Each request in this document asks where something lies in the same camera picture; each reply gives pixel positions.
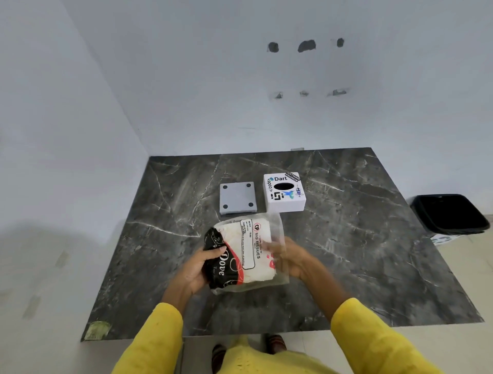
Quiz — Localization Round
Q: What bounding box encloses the person's right hand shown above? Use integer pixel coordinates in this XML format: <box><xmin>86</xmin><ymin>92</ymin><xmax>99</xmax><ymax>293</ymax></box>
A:
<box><xmin>265</xmin><ymin>237</ymin><xmax>321</xmax><ymax>282</ymax></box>

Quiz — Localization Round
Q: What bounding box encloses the brown striped shoe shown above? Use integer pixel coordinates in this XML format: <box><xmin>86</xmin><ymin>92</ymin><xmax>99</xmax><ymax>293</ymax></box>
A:
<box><xmin>266</xmin><ymin>334</ymin><xmax>286</xmax><ymax>355</ymax></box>
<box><xmin>211</xmin><ymin>344</ymin><xmax>228</xmax><ymax>374</ymax></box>

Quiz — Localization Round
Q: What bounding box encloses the white tissue box with stickers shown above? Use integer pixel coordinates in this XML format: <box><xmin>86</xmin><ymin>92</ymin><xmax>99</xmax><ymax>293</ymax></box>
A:
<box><xmin>263</xmin><ymin>172</ymin><xmax>307</xmax><ymax>214</ymax></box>

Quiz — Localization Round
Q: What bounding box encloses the person's right forearm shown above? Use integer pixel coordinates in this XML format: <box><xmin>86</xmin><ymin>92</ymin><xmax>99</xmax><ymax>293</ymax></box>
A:
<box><xmin>304</xmin><ymin>260</ymin><xmax>444</xmax><ymax>374</ymax></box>

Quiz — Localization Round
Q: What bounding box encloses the person's left hand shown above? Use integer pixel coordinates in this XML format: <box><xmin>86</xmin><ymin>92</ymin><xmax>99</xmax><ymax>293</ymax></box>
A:
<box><xmin>172</xmin><ymin>247</ymin><xmax>228</xmax><ymax>298</ymax></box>

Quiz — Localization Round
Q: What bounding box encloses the yellow knit garment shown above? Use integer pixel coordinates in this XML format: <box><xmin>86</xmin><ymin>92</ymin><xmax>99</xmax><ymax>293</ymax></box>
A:
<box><xmin>217</xmin><ymin>334</ymin><xmax>340</xmax><ymax>374</ymax></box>

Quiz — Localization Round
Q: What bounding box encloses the yellowish tape piece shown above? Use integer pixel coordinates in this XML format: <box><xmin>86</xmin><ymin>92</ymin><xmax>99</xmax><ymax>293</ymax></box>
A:
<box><xmin>82</xmin><ymin>321</ymin><xmax>112</xmax><ymax>342</ymax></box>

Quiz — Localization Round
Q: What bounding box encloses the black-lined waste bin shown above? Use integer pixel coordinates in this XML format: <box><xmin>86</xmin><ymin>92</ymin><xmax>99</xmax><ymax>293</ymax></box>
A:
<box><xmin>410</xmin><ymin>194</ymin><xmax>491</xmax><ymax>247</ymax></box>

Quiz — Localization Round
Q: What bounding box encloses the person's left forearm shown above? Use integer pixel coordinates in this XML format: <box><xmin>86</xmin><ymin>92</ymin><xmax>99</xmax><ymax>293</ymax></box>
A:
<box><xmin>112</xmin><ymin>284</ymin><xmax>193</xmax><ymax>374</ymax></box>

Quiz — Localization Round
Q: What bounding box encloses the clear plastic tissue packet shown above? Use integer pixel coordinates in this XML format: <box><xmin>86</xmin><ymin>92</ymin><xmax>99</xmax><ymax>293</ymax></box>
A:
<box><xmin>203</xmin><ymin>212</ymin><xmax>290</xmax><ymax>296</ymax></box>

